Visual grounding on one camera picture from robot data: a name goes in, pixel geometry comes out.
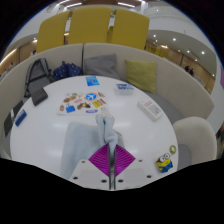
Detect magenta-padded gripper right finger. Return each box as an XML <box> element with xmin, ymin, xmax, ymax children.
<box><xmin>113</xmin><ymin>143</ymin><xmax>159</xmax><ymax>191</ymax></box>

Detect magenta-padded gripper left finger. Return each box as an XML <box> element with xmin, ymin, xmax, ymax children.
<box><xmin>68</xmin><ymin>143</ymin><xmax>112</xmax><ymax>191</ymax></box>

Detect light blue towel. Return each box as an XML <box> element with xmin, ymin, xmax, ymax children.
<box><xmin>59</xmin><ymin>105</ymin><xmax>126</xmax><ymax>181</ymax></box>

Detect yellow and blue toy figure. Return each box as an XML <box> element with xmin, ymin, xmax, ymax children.
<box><xmin>156</xmin><ymin>152</ymin><xmax>174</xmax><ymax>174</ymax></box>

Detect white flat box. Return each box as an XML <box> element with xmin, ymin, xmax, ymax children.
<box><xmin>136</xmin><ymin>99</ymin><xmax>164</xmax><ymax>122</ymax></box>

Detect colourful sticker sheet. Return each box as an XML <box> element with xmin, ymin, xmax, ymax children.
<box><xmin>56</xmin><ymin>91</ymin><xmax>108</xmax><ymax>117</ymax></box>

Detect small clear box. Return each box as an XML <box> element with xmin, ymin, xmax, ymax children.
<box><xmin>115</xmin><ymin>83</ymin><xmax>135</xmax><ymax>95</ymax></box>

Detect white round armchair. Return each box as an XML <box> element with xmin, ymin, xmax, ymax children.
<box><xmin>172</xmin><ymin>116</ymin><xmax>218</xmax><ymax>171</ymax></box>

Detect blue card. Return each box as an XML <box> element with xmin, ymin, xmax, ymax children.
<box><xmin>85</xmin><ymin>75</ymin><xmax>101</xmax><ymax>87</ymax></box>

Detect yellow-green cushion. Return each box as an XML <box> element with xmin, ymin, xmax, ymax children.
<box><xmin>124</xmin><ymin>59</ymin><xmax>158</xmax><ymax>94</ymax></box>

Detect dark brown wallet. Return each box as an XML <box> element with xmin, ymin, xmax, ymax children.
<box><xmin>29</xmin><ymin>87</ymin><xmax>49</xmax><ymax>107</ymax></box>

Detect blue rectangular box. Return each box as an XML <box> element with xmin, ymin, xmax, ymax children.
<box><xmin>14</xmin><ymin>108</ymin><xmax>28</xmax><ymax>128</ymax></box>

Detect curved beige sofa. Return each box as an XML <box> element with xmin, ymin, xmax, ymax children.
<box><xmin>0</xmin><ymin>42</ymin><xmax>216</xmax><ymax>161</ymax></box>

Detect grey cushion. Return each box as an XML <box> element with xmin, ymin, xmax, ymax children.
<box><xmin>82</xmin><ymin>53</ymin><xmax>121</xmax><ymax>81</ymax></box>

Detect navy patterned bag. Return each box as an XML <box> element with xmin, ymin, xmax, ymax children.
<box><xmin>52</xmin><ymin>61</ymin><xmax>84</xmax><ymax>82</ymax></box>

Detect grey backpack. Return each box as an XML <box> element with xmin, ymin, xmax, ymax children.
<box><xmin>23</xmin><ymin>57</ymin><xmax>56</xmax><ymax>99</ymax></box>

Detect yellow partition panel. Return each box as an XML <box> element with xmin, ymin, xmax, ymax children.
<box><xmin>35</xmin><ymin>10</ymin><xmax>73</xmax><ymax>54</ymax></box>
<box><xmin>109</xmin><ymin>8</ymin><xmax>150</xmax><ymax>51</ymax></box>
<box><xmin>67</xmin><ymin>6</ymin><xmax>113</xmax><ymax>45</ymax></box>

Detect ceiling lights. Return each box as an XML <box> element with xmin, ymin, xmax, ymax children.
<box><xmin>33</xmin><ymin>0</ymin><xmax>208</xmax><ymax>56</ymax></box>

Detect yellow tape ring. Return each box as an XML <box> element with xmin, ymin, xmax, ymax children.
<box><xmin>168</xmin><ymin>144</ymin><xmax>178</xmax><ymax>155</ymax></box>

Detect purple wall panel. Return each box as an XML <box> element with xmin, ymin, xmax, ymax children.
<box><xmin>219</xmin><ymin>66</ymin><xmax>224</xmax><ymax>89</ymax></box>

